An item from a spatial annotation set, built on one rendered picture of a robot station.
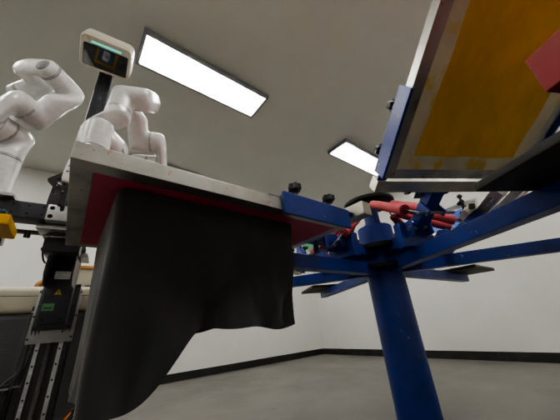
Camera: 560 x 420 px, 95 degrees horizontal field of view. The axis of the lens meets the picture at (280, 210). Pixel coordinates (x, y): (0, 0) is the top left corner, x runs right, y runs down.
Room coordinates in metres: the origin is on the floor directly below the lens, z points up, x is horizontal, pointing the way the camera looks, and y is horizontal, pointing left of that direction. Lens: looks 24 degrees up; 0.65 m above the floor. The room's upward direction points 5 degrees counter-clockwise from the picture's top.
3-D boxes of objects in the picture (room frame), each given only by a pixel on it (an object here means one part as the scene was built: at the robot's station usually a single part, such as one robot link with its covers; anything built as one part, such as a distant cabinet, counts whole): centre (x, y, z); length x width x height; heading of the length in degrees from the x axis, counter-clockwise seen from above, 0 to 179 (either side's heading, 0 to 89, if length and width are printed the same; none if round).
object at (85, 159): (0.84, 0.25, 0.97); 0.79 x 0.58 x 0.04; 129
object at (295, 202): (0.78, -0.11, 0.98); 0.30 x 0.05 x 0.07; 129
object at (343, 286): (2.17, -0.46, 0.91); 1.34 x 0.41 x 0.08; 9
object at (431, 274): (1.94, -1.09, 0.91); 1.34 x 0.41 x 0.08; 129
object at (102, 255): (0.66, 0.47, 0.74); 0.45 x 0.03 x 0.43; 39
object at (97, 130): (0.64, 0.54, 1.22); 0.15 x 0.10 x 0.11; 16
